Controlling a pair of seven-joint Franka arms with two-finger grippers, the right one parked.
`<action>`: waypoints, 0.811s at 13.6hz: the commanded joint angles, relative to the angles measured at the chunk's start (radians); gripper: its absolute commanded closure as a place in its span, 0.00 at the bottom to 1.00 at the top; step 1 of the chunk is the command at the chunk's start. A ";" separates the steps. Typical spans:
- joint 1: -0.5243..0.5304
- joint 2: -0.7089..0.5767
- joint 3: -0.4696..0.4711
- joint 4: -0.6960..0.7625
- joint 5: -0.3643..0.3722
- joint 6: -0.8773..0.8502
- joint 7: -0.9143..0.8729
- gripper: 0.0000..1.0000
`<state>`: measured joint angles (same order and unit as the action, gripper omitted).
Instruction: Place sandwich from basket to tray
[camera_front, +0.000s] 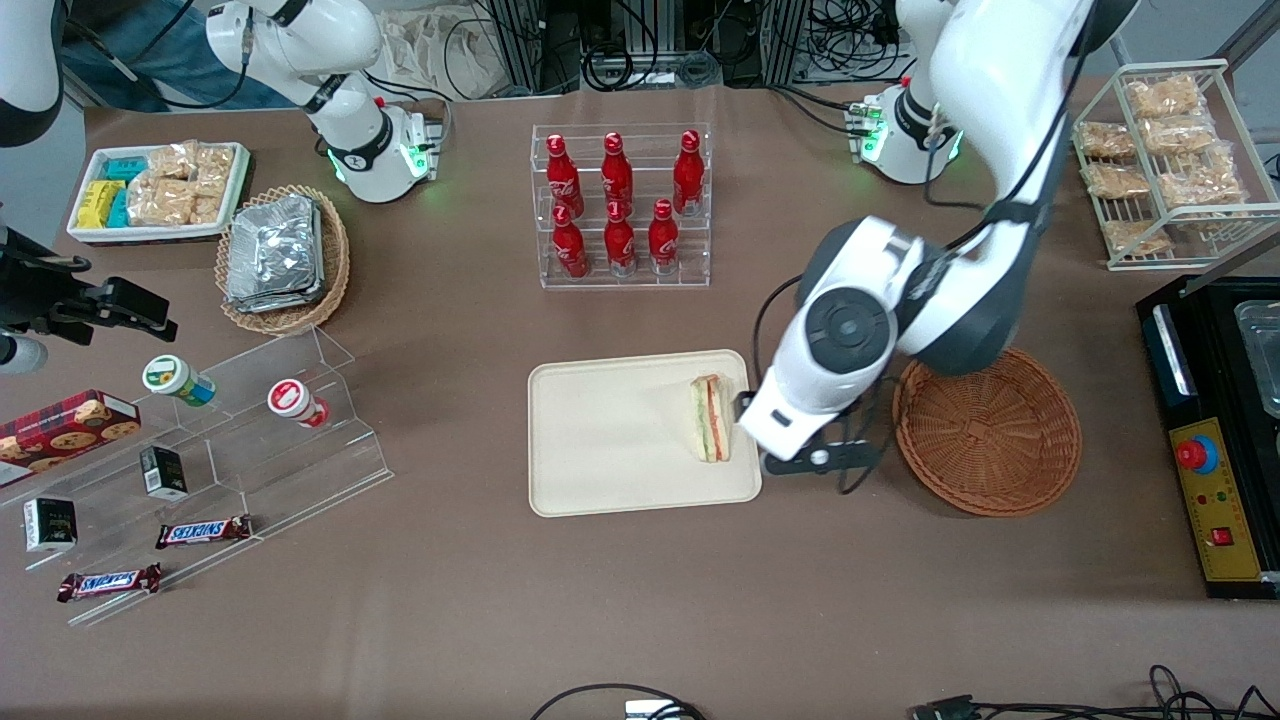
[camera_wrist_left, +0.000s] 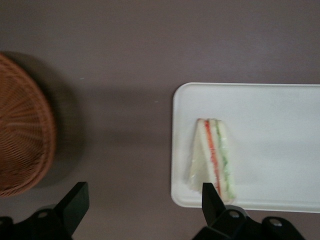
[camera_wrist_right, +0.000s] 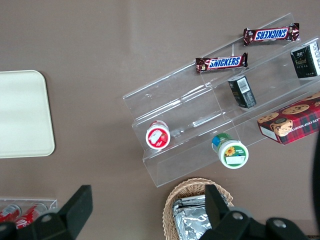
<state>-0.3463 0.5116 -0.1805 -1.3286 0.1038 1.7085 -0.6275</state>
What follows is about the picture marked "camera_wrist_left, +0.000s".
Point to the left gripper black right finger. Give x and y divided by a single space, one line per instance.
215 215

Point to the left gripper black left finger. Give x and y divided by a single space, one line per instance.
72 210

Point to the triangular sandwich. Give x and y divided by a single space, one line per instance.
200 162

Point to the cream plastic tray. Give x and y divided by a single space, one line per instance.
275 150

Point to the round brown wicker basket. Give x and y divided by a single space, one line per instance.
22 125

